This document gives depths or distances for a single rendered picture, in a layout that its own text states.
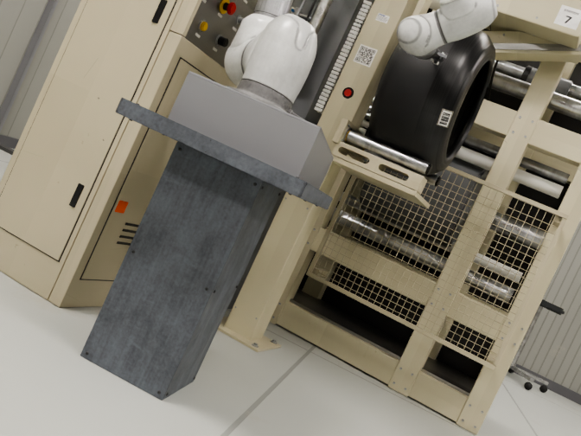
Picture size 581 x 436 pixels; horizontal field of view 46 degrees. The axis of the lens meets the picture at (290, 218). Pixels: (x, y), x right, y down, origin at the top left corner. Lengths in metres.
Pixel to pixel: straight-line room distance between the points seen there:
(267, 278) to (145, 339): 1.01
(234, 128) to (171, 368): 0.62
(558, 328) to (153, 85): 4.87
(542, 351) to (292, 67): 4.89
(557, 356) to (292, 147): 4.96
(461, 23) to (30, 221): 1.43
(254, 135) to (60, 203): 0.77
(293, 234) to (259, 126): 1.05
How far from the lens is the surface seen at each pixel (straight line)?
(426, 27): 2.06
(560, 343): 6.37
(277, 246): 2.69
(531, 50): 3.10
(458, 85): 2.46
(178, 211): 1.74
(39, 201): 2.25
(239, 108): 1.70
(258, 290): 2.71
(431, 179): 2.79
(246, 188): 1.70
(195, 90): 1.74
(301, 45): 1.82
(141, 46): 2.16
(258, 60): 1.81
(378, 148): 2.56
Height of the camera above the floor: 0.62
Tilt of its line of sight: 2 degrees down
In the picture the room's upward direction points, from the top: 25 degrees clockwise
